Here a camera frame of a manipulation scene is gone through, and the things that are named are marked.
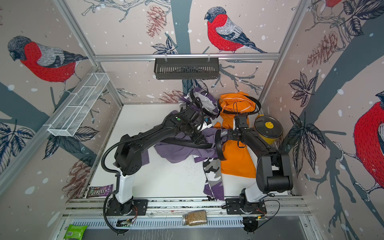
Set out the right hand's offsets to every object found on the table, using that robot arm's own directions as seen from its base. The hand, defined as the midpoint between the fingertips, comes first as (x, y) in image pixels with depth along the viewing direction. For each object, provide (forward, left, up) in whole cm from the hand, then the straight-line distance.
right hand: (233, 132), depth 94 cm
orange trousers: (-16, -2, -6) cm, 17 cm away
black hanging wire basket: (+41, +34, +21) cm, 57 cm away
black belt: (-15, +25, +10) cm, 31 cm away
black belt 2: (+16, +18, +2) cm, 24 cm away
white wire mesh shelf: (-11, +86, +24) cm, 89 cm away
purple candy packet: (-36, +74, -6) cm, 83 cm away
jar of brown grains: (-46, +23, -3) cm, 52 cm away
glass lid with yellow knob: (+1, -21, +6) cm, 22 cm away
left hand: (-8, +18, +7) cm, 21 cm away
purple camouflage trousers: (-31, +14, -7) cm, 34 cm away
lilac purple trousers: (-14, +35, -4) cm, 38 cm away
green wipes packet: (-54, +78, -6) cm, 95 cm away
